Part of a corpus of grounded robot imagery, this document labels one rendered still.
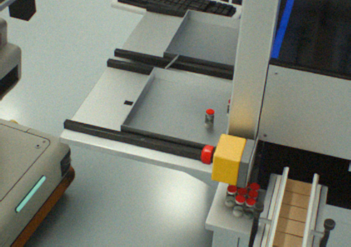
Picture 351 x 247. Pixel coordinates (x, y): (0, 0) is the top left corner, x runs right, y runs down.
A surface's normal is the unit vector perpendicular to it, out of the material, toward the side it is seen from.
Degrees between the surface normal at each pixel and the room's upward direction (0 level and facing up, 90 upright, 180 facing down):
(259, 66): 90
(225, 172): 90
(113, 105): 0
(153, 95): 0
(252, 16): 90
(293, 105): 90
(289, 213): 0
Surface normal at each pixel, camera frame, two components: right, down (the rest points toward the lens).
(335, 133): -0.29, 0.59
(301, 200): 0.04, -0.78
